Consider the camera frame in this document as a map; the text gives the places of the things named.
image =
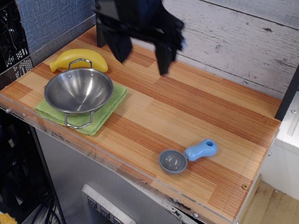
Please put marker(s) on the black plastic crate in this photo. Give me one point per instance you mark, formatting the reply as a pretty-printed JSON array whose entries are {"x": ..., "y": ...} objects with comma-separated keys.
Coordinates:
[{"x": 13, "y": 41}]

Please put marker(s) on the white ribbed side unit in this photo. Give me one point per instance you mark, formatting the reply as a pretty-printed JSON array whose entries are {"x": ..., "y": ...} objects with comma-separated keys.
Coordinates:
[{"x": 280, "y": 168}]

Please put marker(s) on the yellow plastic banana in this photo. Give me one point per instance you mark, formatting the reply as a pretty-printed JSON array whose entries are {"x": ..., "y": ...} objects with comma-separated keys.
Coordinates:
[{"x": 84, "y": 56}]

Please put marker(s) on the steel toy dishwasher front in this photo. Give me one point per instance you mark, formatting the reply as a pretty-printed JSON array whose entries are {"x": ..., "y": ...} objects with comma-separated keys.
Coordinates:
[{"x": 90, "y": 193}]

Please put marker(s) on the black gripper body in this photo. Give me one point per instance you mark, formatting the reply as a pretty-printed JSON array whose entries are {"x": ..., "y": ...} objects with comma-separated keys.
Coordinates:
[{"x": 146, "y": 20}]

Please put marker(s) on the steel bowl with handles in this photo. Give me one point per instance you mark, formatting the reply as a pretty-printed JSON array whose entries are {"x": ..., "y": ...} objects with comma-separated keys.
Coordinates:
[{"x": 80, "y": 89}]

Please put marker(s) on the blue grey measuring spoon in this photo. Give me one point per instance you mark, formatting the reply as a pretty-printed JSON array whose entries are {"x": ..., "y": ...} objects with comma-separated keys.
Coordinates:
[{"x": 175, "y": 162}]

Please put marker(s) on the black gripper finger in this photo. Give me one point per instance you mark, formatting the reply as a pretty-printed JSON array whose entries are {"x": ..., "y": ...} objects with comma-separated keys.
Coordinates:
[
  {"x": 165, "y": 54},
  {"x": 119, "y": 44}
]

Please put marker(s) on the blue fabric partition panel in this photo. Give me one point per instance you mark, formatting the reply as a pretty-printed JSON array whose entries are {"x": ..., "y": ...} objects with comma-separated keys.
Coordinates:
[{"x": 51, "y": 24}]

